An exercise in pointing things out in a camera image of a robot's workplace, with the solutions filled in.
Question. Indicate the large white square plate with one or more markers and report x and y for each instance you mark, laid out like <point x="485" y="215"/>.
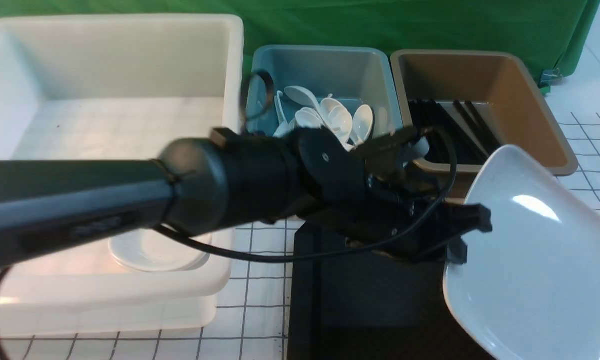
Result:
<point x="530" y="288"/>

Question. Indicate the black serving tray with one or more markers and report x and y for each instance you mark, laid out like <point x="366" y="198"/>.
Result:
<point x="368" y="306"/>

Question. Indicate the pile of white spoons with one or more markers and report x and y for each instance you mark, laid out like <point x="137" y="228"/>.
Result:
<point x="352" y="130"/>

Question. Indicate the metal binder clip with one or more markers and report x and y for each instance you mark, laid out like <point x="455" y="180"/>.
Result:
<point x="549" y="77"/>

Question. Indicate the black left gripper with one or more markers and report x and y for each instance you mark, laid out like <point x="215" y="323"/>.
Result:
<point x="363" y="195"/>

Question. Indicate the green cloth backdrop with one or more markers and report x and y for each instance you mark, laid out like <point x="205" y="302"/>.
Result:
<point x="545" y="35"/>

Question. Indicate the teal plastic bin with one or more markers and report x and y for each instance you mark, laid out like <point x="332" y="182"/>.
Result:
<point x="353" y="76"/>

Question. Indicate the large white plastic tub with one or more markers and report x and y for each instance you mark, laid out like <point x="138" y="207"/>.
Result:
<point x="115" y="86"/>

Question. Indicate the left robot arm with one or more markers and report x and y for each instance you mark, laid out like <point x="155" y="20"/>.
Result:
<point x="199" y="185"/>

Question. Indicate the black chopsticks bundle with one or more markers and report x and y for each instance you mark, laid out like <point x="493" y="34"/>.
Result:
<point x="470" y="135"/>

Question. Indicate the small white bowl front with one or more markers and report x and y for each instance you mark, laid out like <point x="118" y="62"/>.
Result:
<point x="148" y="251"/>

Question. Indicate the brown plastic bin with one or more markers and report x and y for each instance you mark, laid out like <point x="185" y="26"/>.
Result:
<point x="502" y="90"/>

